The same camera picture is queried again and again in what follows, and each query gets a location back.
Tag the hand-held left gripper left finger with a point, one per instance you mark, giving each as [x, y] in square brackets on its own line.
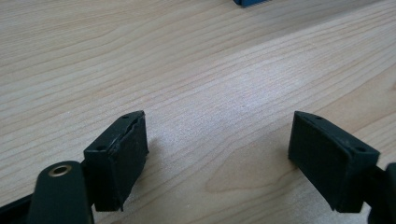
[120, 161]

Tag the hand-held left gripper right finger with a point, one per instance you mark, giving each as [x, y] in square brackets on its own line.
[330, 161]

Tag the blue metal box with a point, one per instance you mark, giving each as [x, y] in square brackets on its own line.
[249, 2]

